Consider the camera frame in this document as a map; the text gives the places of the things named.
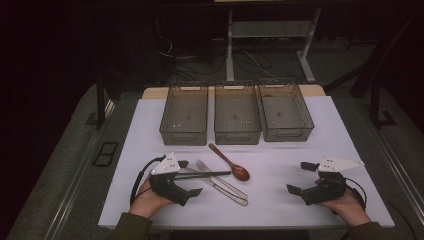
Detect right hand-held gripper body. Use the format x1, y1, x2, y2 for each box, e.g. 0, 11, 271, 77
299, 155, 365, 206

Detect white metal desk frame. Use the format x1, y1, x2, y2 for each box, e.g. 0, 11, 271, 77
225, 8, 323, 84

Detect tangle of black floor cables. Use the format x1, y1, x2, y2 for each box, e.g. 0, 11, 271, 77
154, 33, 234, 83

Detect white table mat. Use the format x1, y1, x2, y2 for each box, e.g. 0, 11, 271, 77
98, 95, 395, 231

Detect metal floor rail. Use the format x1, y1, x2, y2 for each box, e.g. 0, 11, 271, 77
363, 116, 424, 214
43, 99, 116, 240

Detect white floor cable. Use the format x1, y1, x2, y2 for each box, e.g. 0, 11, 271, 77
243, 49, 279, 79

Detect person's right hand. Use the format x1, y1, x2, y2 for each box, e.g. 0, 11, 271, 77
319, 192, 372, 228

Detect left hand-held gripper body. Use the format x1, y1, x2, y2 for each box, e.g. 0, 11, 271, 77
148, 152, 192, 207

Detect right hand-held gripper black cable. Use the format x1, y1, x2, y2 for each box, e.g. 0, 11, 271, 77
344, 177, 368, 211

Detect person's left hand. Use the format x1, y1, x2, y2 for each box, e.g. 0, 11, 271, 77
129, 178, 174, 219

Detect black metal stand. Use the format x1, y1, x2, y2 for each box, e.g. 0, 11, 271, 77
323, 9, 424, 129

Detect metal knife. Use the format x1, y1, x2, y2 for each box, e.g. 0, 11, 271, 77
183, 166, 249, 207

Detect clear brown plastic bin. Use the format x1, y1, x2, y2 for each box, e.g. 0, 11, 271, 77
213, 80, 263, 146
257, 78, 316, 143
159, 82, 209, 147

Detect brown wooden spoon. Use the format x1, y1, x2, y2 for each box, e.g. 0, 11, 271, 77
208, 142, 251, 182

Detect metal fork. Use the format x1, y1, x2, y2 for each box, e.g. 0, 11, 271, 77
195, 158, 249, 200

